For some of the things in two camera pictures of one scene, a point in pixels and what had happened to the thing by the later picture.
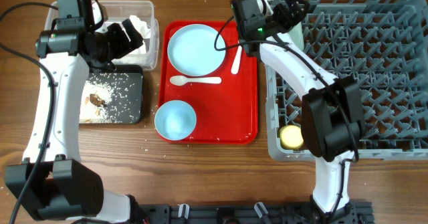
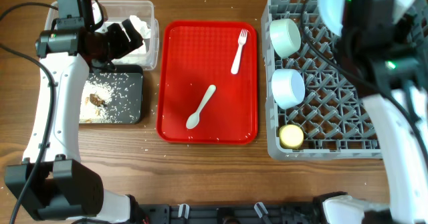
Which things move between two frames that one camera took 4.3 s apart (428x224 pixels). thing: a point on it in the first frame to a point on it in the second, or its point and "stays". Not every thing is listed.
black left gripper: x=124 y=45 stays
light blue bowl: x=175 y=120 to x=288 y=87
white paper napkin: x=138 y=56 stays
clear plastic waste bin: x=147 y=54 stays
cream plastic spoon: x=179 y=80 to x=193 y=119
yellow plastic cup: x=291 y=137 stays
